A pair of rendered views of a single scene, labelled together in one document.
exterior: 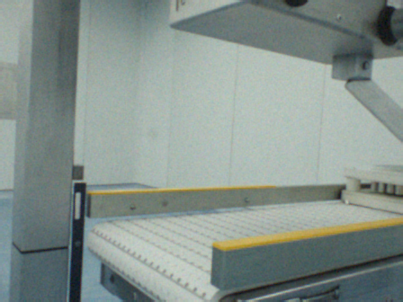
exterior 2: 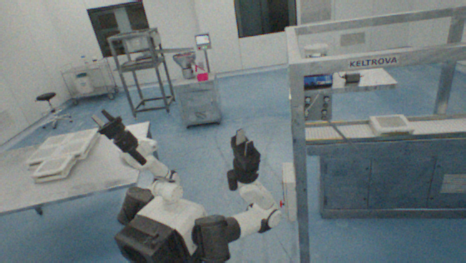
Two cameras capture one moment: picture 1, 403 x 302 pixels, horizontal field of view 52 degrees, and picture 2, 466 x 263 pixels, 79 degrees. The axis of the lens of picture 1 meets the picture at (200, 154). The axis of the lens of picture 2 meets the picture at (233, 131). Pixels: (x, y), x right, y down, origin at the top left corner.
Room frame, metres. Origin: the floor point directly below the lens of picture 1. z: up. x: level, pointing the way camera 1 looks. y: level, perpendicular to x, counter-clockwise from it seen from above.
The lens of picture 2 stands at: (-1.27, -1.07, 1.95)
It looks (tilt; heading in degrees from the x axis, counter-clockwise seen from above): 27 degrees down; 49
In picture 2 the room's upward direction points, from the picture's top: 9 degrees counter-clockwise
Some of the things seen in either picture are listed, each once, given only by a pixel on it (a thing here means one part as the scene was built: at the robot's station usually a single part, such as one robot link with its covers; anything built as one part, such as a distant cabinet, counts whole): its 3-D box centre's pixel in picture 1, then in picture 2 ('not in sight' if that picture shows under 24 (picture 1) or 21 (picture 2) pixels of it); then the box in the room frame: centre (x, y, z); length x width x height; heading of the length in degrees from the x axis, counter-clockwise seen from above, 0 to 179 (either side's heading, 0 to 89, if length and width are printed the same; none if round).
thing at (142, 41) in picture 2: not in sight; (157, 75); (1.15, 3.50, 0.75); 1.43 x 1.06 x 1.50; 134
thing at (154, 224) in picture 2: not in sight; (169, 240); (-0.97, -0.22, 1.08); 0.34 x 0.30 x 0.36; 103
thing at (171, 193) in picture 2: not in sight; (168, 193); (-0.91, -0.21, 1.28); 0.10 x 0.07 x 0.09; 103
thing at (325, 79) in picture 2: not in sight; (315, 76); (0.46, -0.05, 1.30); 0.21 x 0.20 x 0.09; 36
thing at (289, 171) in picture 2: not in sight; (290, 191); (-0.33, -0.35, 0.96); 0.17 x 0.06 x 0.26; 36
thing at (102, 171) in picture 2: not in sight; (58, 166); (-1.02, 1.59, 0.80); 1.50 x 1.10 x 0.04; 145
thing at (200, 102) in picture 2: not in sight; (200, 99); (1.30, 2.58, 0.38); 0.63 x 0.57 x 0.76; 134
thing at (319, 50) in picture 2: not in sight; (315, 57); (0.47, -0.05, 1.44); 0.15 x 0.15 x 0.19
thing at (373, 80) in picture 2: not in sight; (341, 81); (0.61, -0.17, 1.24); 0.62 x 0.38 x 0.04; 126
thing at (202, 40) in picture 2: not in sight; (205, 53); (1.55, 2.53, 1.07); 0.23 x 0.10 x 0.62; 134
